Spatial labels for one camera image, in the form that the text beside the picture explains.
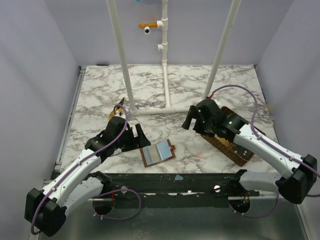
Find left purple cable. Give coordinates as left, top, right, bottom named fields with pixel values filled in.
left=30, top=104, right=142, bottom=235

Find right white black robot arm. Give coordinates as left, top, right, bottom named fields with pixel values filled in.
left=182, top=97, right=318, bottom=204

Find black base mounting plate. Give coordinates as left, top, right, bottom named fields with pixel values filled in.
left=87, top=170, right=260, bottom=209

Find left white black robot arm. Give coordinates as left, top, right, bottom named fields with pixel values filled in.
left=24, top=116, right=151, bottom=237

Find aluminium rail frame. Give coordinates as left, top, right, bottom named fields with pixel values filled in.
left=55, top=66, right=87, bottom=165

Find yellow handled pliers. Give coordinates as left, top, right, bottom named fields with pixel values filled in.
left=109, top=97, right=125, bottom=119

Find brown leather card holder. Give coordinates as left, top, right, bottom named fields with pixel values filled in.
left=140, top=139, right=176, bottom=168

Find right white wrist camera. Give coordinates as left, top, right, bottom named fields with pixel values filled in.
left=213, top=99, right=223, bottom=108

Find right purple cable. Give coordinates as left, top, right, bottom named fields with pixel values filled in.
left=207, top=84, right=320, bottom=218

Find white PVC pipe frame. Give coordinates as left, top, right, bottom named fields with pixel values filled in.
left=106, top=0, right=241, bottom=116

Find purple cable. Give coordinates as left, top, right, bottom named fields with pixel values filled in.
left=207, top=84, right=320, bottom=218
left=30, top=104, right=142, bottom=235

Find brown woven divided tray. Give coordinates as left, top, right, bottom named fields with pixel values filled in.
left=199, top=106, right=256, bottom=167

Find orange pipe hook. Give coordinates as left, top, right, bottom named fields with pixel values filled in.
left=138, top=20, right=164, bottom=29

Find blue white small ball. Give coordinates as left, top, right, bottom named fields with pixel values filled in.
left=143, top=26, right=151, bottom=35

